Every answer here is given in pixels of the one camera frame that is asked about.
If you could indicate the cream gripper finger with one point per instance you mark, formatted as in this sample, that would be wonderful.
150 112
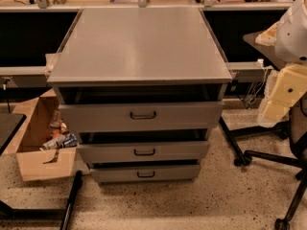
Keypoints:
283 90

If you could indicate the grey metal drawer cabinet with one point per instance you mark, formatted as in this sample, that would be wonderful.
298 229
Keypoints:
140 56

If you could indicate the trash items in box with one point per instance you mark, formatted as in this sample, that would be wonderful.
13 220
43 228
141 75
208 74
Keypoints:
60 136

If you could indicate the black floor stand leg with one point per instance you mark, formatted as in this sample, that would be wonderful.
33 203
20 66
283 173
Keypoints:
63 215

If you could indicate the dark small side table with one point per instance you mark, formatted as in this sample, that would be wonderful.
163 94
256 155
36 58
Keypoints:
267 51

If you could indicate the grey bench rail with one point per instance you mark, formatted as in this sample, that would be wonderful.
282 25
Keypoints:
28 77

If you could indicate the open cardboard box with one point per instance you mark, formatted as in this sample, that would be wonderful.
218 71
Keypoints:
33 163

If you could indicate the grey middle drawer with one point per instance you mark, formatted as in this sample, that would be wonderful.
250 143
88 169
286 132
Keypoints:
136 152

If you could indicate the black table left edge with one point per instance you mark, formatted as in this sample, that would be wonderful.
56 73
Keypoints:
9 125

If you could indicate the grey drawer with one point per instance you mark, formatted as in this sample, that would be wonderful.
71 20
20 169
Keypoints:
140 116
151 173
136 152

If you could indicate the grey bottom drawer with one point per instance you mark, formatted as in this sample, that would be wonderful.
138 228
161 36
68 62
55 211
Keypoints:
151 173

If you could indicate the grey top drawer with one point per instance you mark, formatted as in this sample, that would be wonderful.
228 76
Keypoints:
140 116

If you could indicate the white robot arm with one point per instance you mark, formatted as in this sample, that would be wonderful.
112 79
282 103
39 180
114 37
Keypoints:
290 40

